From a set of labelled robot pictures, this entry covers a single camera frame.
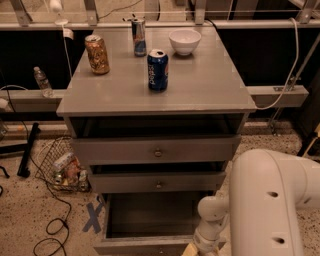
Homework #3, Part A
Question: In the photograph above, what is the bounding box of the gold soda can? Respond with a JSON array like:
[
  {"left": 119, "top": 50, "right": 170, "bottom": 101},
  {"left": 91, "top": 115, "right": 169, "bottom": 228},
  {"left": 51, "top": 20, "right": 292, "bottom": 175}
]
[{"left": 85, "top": 34, "right": 110, "bottom": 75}]

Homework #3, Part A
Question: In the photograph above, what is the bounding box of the blue tape cross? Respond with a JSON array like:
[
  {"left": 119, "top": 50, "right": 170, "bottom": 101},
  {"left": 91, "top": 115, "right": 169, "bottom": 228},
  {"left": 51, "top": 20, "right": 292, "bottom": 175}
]
[{"left": 82, "top": 203, "right": 103, "bottom": 233}]

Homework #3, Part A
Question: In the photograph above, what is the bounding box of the grey middle drawer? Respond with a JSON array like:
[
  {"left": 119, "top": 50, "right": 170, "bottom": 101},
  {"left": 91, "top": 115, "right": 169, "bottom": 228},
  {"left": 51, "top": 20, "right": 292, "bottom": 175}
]
[{"left": 89, "top": 171, "right": 226, "bottom": 193}]

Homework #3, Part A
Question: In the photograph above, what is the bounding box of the black floor cable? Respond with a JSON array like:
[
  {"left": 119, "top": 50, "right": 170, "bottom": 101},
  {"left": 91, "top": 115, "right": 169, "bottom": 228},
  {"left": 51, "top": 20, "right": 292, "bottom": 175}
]
[{"left": 0, "top": 84, "right": 73, "bottom": 256}]

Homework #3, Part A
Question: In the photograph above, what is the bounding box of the black stand leg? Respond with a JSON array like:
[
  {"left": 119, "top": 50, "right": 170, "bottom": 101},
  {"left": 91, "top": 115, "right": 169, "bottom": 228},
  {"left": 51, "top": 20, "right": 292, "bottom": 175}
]
[{"left": 17, "top": 123, "right": 40, "bottom": 178}]

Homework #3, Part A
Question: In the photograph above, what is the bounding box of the blue Pepsi can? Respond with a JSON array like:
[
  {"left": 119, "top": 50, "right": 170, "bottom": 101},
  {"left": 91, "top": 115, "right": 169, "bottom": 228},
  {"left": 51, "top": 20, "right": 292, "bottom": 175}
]
[{"left": 147, "top": 49, "right": 168, "bottom": 92}]

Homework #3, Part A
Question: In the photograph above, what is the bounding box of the white bowl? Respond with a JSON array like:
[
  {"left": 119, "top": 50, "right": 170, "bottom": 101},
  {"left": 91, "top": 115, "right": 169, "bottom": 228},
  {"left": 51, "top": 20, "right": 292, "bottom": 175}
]
[{"left": 169, "top": 29, "right": 202, "bottom": 56}]

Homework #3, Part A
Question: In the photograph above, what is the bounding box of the silver blue energy drink can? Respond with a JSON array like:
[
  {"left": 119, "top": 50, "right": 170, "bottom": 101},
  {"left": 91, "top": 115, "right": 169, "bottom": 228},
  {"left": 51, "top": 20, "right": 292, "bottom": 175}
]
[{"left": 131, "top": 18, "right": 146, "bottom": 57}]

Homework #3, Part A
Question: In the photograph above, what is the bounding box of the grey top drawer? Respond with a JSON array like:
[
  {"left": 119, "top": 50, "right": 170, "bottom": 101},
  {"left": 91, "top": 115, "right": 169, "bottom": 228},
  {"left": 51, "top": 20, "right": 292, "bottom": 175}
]
[{"left": 71, "top": 135, "right": 241, "bottom": 165}]

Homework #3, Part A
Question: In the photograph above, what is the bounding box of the clear plastic water bottle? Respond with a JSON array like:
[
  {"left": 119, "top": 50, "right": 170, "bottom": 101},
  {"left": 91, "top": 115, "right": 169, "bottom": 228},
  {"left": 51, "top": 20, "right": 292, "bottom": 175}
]
[{"left": 33, "top": 66, "right": 53, "bottom": 98}]

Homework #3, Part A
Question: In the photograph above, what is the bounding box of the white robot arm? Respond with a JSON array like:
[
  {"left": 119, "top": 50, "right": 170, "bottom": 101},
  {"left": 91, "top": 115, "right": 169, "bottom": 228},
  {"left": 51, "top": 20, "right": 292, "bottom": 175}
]
[{"left": 193, "top": 149, "right": 320, "bottom": 256}]

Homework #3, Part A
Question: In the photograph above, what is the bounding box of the wire basket with items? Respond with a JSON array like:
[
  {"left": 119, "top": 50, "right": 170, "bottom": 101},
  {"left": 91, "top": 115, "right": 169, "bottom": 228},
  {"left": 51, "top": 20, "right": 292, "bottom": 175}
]
[{"left": 36, "top": 137, "right": 90, "bottom": 192}]

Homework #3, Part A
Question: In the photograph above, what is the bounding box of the white cable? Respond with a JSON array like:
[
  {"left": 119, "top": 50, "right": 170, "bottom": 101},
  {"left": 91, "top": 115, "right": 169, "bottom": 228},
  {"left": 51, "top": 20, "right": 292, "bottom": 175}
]
[{"left": 253, "top": 17, "right": 300, "bottom": 111}]

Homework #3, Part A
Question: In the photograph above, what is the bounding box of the grey drawer cabinet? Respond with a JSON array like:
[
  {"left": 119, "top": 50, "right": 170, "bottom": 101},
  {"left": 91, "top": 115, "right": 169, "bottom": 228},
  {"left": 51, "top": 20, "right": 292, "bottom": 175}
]
[{"left": 55, "top": 25, "right": 258, "bottom": 194}]

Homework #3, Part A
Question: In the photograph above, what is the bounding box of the metal railing frame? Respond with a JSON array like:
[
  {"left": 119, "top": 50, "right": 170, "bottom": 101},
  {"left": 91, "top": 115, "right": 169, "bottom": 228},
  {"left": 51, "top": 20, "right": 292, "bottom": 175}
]
[{"left": 0, "top": 0, "right": 320, "bottom": 111}]

